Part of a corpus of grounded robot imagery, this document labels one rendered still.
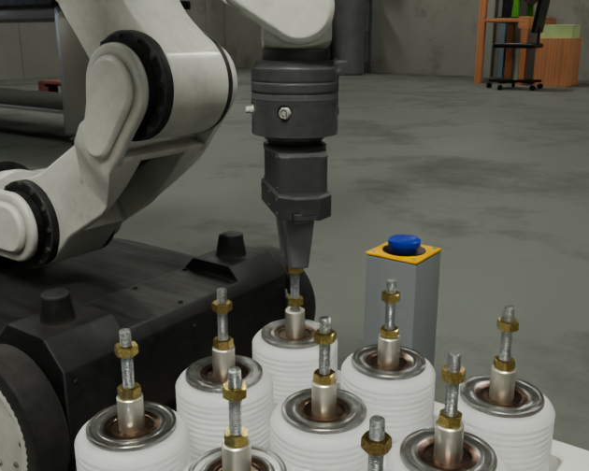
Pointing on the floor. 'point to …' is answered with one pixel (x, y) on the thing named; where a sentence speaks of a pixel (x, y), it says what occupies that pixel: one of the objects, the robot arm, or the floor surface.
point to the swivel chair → (526, 43)
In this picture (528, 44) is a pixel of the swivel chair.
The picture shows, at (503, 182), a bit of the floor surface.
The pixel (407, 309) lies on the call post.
